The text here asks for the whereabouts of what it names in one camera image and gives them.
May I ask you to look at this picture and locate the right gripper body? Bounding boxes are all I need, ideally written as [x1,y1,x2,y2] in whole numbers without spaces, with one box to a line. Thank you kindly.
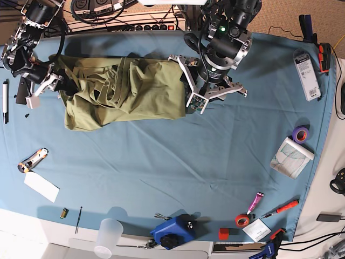
[20,63,62,96]

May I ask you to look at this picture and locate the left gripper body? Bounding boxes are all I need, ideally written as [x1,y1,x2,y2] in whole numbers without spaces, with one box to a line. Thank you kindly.
[168,54,247,101]

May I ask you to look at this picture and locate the olive green t-shirt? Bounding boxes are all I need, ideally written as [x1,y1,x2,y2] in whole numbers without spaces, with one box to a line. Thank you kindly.
[54,55,186,131]

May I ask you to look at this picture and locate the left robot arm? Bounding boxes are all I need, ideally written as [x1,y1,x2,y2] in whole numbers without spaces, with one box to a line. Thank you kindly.
[168,1,262,106]

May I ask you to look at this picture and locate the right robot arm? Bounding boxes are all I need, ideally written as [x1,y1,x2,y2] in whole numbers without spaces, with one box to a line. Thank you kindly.
[1,1,78,100]

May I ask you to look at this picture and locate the black and white marker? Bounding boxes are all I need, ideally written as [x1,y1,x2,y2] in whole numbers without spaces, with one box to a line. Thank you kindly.
[2,79,9,124]

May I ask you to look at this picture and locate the black power strip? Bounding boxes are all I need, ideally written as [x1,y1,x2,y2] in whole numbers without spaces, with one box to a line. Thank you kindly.
[134,24,176,31]

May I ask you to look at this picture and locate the light blue table cloth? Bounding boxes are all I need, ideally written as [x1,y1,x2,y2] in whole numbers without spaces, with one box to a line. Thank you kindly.
[1,33,337,241]

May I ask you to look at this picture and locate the orange grey utility knife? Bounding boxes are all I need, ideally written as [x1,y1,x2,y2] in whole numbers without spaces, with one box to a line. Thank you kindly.
[17,148,49,173]

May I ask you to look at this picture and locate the white paper card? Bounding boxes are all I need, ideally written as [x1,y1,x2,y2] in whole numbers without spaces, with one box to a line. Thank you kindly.
[24,171,60,203]

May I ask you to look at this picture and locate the clear plastic package box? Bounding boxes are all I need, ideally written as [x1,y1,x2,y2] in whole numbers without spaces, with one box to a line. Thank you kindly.
[293,49,321,101]

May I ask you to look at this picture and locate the purple tape roll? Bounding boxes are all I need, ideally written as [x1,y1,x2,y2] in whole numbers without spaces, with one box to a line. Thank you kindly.
[292,125,309,144]

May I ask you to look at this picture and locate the rolled printed paper sheet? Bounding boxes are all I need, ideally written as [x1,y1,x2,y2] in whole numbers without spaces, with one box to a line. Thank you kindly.
[270,137,314,179]

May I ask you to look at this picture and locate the pink glue tube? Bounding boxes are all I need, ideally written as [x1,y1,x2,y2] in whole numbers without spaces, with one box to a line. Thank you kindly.
[246,192,265,215]

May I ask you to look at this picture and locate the blue black clamp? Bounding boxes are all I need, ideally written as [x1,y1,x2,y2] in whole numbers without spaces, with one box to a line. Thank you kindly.
[299,15,318,45]

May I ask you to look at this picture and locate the small green battery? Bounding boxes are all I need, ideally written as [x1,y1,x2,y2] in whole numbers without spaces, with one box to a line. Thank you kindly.
[60,208,68,219]

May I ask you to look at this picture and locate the orange black clamp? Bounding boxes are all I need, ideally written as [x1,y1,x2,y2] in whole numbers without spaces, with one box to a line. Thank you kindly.
[319,43,332,73]

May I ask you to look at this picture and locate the red tape roll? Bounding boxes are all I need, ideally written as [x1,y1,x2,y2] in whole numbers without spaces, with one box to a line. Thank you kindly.
[235,214,251,228]

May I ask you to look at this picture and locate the blue plastic clamp device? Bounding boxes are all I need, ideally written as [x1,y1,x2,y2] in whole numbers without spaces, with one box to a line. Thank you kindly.
[150,213,196,250]

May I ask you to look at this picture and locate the black tweezers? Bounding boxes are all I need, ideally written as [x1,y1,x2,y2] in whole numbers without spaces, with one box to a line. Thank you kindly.
[75,206,82,234]

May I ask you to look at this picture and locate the red cube block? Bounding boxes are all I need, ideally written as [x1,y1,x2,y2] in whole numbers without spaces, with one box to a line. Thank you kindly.
[218,228,230,240]

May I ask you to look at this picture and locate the white square paper note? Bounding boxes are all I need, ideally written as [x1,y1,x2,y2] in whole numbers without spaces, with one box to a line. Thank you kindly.
[243,219,271,242]

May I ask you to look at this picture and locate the translucent plastic cup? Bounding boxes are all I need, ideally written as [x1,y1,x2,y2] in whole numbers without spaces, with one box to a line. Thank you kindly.
[94,219,123,258]

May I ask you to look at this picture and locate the blue orange spring clamp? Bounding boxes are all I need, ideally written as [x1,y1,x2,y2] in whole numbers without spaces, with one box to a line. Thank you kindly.
[249,228,286,259]

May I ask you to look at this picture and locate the black power adapter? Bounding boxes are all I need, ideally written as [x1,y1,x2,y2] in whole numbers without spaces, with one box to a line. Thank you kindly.
[316,214,344,222]

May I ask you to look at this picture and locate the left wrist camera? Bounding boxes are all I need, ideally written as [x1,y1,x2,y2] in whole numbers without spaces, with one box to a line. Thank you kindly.
[186,92,209,114]

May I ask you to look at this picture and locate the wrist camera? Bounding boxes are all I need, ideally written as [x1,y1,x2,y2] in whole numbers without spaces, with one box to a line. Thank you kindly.
[25,95,40,110]
[186,92,209,114]

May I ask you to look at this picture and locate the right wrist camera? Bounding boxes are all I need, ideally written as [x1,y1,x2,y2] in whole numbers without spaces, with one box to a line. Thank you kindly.
[25,95,40,110]

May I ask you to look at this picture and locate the orange handled screwdriver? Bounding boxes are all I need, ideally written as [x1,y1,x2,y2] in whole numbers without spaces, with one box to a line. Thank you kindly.
[261,200,299,219]

